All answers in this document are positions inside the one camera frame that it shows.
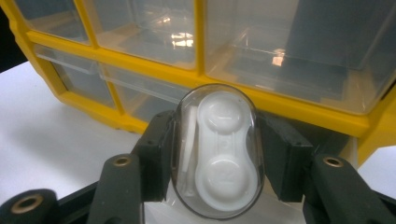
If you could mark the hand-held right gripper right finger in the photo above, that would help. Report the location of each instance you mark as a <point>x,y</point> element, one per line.
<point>289,168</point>

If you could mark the set of clear drawers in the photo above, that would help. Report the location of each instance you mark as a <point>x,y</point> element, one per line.
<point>140,31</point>

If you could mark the yellow and black drawer organizer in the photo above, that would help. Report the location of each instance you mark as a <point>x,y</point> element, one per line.
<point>200,37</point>

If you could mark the clear plastic drawer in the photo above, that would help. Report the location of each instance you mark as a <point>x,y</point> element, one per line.
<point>280,31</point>

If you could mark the clear contact lens case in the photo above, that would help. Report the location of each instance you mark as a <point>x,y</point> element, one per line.
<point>224,155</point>

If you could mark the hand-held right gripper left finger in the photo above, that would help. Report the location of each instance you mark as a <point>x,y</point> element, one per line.
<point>155,161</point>

